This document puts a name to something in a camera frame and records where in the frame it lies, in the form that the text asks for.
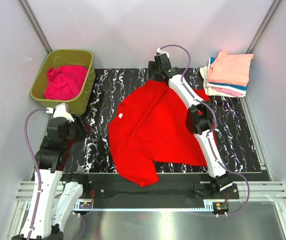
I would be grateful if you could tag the right aluminium corner post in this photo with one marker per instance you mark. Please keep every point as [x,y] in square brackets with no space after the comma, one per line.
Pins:
[264,24]

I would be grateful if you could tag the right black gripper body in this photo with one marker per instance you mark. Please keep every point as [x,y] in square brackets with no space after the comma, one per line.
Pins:
[158,72]

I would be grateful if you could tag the folded pink t-shirt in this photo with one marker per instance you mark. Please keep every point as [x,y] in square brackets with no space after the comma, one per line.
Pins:
[234,93]

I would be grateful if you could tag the aluminium corner post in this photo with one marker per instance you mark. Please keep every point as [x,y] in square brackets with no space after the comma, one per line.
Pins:
[264,24]
[35,25]

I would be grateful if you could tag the magenta t-shirt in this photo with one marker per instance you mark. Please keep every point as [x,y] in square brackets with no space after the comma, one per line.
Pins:
[65,82]

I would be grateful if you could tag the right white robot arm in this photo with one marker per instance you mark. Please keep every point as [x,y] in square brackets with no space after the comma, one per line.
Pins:
[199,121]

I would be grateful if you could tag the aluminium frame rail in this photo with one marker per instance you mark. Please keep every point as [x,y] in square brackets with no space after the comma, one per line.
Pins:
[258,189]

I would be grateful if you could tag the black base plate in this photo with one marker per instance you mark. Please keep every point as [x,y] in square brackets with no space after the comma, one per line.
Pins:
[208,192]

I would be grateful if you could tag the folded cream t-shirt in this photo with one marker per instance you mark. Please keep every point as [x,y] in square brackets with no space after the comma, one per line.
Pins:
[208,87]

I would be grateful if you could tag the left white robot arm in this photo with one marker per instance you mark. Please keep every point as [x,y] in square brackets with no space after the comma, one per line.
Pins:
[55,192]

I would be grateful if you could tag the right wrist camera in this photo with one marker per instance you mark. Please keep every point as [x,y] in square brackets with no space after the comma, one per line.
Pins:
[160,51]

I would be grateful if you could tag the folded peach t-shirt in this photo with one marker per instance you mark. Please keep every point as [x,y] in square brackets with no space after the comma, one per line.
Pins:
[230,69]

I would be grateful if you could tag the folded blue t-shirt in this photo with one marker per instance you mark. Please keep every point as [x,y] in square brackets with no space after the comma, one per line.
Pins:
[243,88]

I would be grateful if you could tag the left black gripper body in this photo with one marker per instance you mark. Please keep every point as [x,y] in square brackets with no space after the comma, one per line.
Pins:
[76,133]

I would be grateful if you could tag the red t-shirt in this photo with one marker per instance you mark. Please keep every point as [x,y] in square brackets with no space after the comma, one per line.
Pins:
[150,127]

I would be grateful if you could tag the left aluminium corner post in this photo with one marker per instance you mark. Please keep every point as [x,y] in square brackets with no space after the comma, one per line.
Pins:
[35,25]

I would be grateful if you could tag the olive green plastic bin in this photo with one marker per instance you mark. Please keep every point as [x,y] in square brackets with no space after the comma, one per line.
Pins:
[59,58]

